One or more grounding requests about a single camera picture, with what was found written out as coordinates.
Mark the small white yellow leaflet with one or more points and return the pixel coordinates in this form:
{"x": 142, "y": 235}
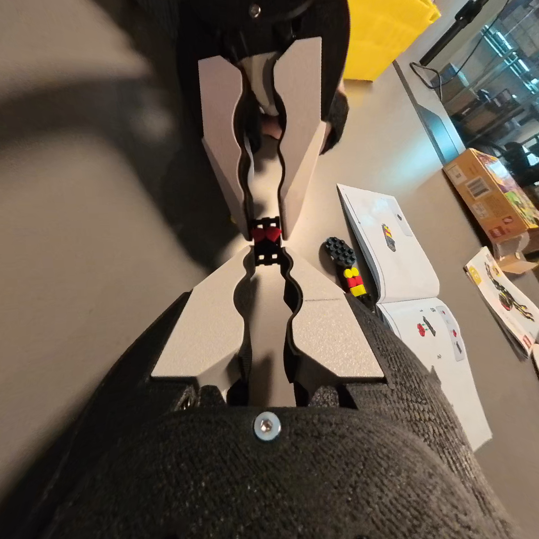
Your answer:
{"x": 501, "y": 294}

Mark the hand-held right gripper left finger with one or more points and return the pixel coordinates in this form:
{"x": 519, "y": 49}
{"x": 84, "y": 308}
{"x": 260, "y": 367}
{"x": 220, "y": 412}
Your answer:
{"x": 198, "y": 337}

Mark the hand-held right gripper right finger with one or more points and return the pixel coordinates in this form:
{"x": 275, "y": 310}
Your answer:
{"x": 337, "y": 337}

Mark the person's left hand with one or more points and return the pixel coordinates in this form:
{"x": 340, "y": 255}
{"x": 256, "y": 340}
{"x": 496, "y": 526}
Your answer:
{"x": 337, "y": 122}

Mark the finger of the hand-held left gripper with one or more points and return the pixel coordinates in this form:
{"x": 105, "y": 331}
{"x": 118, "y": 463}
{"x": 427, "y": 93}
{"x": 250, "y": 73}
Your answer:
{"x": 217, "y": 118}
{"x": 303, "y": 105}

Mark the yellow plastic bin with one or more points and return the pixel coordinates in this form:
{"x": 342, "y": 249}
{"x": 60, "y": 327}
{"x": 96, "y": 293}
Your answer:
{"x": 387, "y": 38}

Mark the black lego plate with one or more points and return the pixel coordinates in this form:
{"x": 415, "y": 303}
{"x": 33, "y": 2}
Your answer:
{"x": 266, "y": 254}

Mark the black stand pole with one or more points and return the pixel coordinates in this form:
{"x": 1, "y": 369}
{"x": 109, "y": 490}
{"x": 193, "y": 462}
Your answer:
{"x": 454, "y": 29}

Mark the orange cardboard box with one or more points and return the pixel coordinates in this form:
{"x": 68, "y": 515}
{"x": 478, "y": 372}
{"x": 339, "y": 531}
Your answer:
{"x": 484, "y": 189}

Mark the white instruction booklet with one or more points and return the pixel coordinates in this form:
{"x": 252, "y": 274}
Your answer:
{"x": 379, "y": 236}

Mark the black yellow red lego model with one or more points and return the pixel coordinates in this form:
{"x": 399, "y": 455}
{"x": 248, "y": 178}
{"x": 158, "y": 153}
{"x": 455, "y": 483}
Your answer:
{"x": 339, "y": 250}

